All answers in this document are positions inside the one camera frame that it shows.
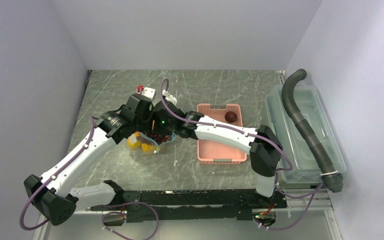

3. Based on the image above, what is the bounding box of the clear zip bag blue zipper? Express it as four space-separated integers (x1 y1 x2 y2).
127 131 176 154

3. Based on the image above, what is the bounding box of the yellow lemon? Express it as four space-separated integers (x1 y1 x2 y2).
127 132 142 149

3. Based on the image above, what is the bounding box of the pink perforated plastic basket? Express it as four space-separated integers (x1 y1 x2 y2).
197 103 247 164

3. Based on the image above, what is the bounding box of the dark red grape bunch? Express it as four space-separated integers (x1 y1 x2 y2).
145 133 173 144

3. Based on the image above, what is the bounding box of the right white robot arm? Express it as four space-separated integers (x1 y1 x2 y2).
153 100 284 208

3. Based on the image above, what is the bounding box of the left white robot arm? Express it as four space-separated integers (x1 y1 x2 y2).
19 92 156 231

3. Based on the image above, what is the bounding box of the clear plastic storage bin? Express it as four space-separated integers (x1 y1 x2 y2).
265 85 347 185

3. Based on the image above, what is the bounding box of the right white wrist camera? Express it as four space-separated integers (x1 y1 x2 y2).
164 94 178 106

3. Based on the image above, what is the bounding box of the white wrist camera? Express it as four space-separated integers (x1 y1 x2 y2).
136 85 156 101
164 94 178 106

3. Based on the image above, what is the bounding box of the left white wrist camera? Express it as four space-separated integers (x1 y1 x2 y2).
136 85 156 101

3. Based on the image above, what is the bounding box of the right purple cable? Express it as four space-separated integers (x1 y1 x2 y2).
159 78 294 172

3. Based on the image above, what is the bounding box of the purple cable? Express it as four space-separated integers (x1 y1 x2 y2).
159 78 294 172
19 115 98 231

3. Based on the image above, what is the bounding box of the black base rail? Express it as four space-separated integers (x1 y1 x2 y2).
90 189 288 223

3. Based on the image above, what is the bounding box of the grey corrugated hose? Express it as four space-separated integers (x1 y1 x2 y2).
281 68 344 194

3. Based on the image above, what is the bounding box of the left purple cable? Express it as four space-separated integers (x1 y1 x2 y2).
19 115 98 231

